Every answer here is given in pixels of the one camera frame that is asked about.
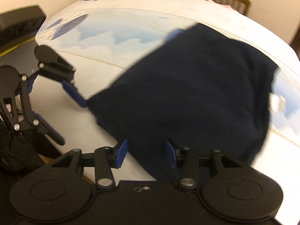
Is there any navy blue t-shirt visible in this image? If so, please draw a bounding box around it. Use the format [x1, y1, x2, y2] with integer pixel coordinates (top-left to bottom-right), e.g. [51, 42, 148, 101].
[87, 23, 277, 180]

